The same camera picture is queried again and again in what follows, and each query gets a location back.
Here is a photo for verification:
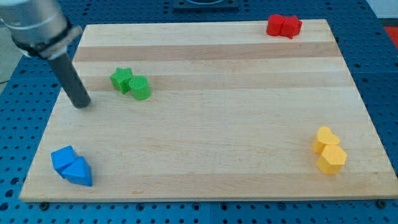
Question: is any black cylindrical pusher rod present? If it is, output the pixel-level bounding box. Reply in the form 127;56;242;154
48;53;91;108

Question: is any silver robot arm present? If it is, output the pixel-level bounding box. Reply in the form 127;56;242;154
1;0;91;108

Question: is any green star block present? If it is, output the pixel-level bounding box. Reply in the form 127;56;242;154
110;68;133;95

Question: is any green cylinder block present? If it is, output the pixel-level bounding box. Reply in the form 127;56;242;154
128;75;151;101

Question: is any blue cube block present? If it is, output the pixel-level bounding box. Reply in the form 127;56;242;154
50;146;78;179

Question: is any blue triangle block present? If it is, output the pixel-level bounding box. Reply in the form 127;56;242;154
62;156;93;187

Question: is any wooden board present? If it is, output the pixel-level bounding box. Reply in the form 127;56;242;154
20;19;397;202

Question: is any red pentagon block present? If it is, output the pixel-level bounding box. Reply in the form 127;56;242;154
280;16;302;39

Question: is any yellow heart block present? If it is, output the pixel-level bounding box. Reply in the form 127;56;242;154
312;126;340;154

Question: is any yellow hexagon block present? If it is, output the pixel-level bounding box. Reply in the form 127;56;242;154
316;145;348;175

